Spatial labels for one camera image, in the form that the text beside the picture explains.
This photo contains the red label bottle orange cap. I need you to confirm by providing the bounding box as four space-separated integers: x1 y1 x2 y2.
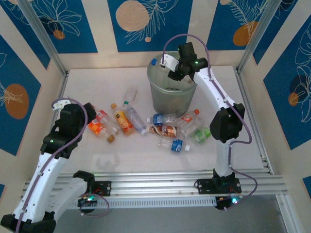
177 109 200 127

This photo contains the black controller board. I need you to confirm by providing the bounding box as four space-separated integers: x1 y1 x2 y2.
77 195 98 214
215 195 243 211

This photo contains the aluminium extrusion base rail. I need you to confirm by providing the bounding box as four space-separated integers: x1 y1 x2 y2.
20 171 291 200

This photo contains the translucent green waste bin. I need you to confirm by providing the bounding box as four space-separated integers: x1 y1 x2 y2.
146 51 199 117

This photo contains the blue yellow label bottle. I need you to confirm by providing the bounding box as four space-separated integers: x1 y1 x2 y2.
150 59 164 70

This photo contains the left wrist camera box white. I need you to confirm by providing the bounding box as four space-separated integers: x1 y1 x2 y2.
52 97 70 110

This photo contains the brown coffee drink bottle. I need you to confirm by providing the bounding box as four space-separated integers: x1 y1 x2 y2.
147 125 178 138

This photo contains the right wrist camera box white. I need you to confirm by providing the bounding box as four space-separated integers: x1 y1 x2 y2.
161 53 181 71

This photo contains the orange juice bottle orange cap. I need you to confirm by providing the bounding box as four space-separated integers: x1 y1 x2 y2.
111 103 136 136

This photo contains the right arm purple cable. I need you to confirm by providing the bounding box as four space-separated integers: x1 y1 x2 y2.
162 33 259 201

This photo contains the aluminium frame post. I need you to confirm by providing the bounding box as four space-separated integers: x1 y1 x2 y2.
276 194 298 233
237 0 284 72
18 0 69 76

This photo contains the clear ribbed water bottle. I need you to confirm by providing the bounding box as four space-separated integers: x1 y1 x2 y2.
122 101 148 135

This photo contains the blue label water bottle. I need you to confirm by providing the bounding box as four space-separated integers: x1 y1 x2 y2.
157 137 191 154
146 113 183 126

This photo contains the green label plastic bottle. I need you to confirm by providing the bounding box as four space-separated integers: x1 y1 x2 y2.
191 126 211 146

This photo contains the aluminium table side rail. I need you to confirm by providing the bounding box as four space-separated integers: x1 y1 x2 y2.
35 71 70 180
234 67 274 174

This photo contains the slotted grey cable duct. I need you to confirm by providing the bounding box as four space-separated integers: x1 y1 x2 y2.
30 198 217 210

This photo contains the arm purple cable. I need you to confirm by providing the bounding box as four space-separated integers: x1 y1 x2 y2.
162 33 259 201
16 97 110 233

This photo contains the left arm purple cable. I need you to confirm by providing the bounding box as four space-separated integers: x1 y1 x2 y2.
16 97 110 233

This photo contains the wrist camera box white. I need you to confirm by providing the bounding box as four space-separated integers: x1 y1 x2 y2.
161 53 181 71
52 97 70 110

